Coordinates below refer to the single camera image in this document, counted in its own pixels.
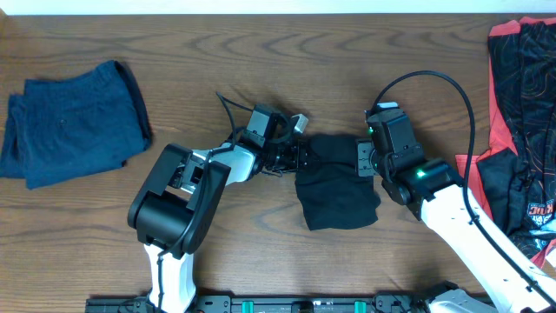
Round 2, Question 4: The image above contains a red orange garment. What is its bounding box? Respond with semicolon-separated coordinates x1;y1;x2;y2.
453;16;556;269

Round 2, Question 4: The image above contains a folded dark blue garment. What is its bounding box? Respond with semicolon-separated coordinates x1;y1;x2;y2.
1;60;152;190

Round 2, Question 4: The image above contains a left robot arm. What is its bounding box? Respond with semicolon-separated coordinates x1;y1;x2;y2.
128;104;308;312

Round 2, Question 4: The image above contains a black t-shirt with white logo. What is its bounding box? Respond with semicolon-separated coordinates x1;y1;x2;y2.
295;134;381;230

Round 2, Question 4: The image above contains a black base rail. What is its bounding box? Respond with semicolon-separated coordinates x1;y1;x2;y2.
84;293;496;313

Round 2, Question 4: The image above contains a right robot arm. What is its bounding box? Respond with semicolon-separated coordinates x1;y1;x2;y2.
356;103;555;312

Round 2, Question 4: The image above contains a black garment with orange lines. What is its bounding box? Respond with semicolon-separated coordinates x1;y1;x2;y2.
475;21;556;260

